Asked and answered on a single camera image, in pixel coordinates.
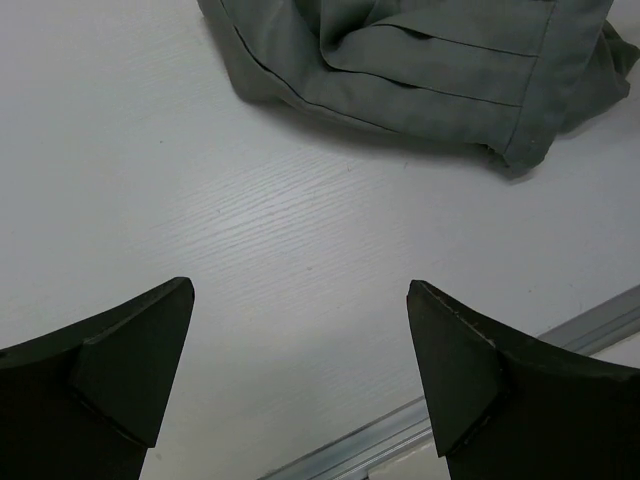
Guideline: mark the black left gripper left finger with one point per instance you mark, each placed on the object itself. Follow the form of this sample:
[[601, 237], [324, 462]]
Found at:
[[87, 401]]

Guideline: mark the grey pleated skirt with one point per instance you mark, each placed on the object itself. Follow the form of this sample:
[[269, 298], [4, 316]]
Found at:
[[506, 75]]

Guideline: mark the aluminium table edge rail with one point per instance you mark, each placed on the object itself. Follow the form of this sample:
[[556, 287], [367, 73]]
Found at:
[[357, 454]]

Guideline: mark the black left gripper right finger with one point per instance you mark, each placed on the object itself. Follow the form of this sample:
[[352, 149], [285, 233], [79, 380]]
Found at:
[[505, 405]]

